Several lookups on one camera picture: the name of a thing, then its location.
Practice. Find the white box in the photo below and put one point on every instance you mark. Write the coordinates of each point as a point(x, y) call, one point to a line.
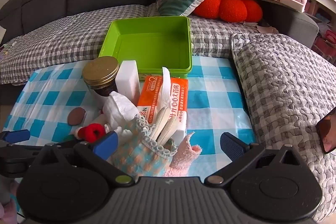
point(291, 2)

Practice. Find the green plastic box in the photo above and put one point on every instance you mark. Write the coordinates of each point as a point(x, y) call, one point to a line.
point(147, 40)

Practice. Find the white ruffled cloth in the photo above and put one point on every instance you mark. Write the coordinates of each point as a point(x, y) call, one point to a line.
point(118, 108)

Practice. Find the white sponge block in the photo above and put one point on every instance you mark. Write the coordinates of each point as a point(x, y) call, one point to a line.
point(128, 82)

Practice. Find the brown oval stone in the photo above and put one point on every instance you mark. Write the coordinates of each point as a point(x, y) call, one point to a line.
point(76, 116)

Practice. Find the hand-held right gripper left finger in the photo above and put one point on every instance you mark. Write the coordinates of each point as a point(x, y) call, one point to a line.
point(105, 145)

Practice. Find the glass jar with gold lid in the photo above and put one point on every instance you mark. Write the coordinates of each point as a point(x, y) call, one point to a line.
point(101, 73)

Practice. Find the pink fluffy fabric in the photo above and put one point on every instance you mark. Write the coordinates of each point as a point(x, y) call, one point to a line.
point(4, 213)

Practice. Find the red crochet toy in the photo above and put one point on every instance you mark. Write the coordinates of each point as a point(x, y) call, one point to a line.
point(89, 132)

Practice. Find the orange tissue pack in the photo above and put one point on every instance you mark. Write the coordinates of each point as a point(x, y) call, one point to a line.
point(178, 103)

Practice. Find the orange pumpkin cushion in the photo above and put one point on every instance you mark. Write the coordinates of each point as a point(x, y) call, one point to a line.
point(225, 7)

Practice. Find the pink fluffy cloth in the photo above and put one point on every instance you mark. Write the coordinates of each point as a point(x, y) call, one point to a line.
point(183, 155)

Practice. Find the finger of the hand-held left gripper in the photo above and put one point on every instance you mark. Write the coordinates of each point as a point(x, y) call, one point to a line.
point(15, 161)
point(16, 136)

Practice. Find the black smartphone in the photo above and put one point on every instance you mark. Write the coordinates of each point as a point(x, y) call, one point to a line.
point(326, 129)

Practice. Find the rabbit doll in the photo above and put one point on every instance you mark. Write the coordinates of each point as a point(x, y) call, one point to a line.
point(136, 155)

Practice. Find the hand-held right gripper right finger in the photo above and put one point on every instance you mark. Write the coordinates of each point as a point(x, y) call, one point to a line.
point(231, 146)

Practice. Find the pink paper piece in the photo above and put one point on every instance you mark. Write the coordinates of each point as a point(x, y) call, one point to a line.
point(267, 29)

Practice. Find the grey checked blanket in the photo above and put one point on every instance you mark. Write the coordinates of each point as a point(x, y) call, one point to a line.
point(65, 37)

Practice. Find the blue checked cloth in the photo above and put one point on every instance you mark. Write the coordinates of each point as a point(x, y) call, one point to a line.
point(215, 98)

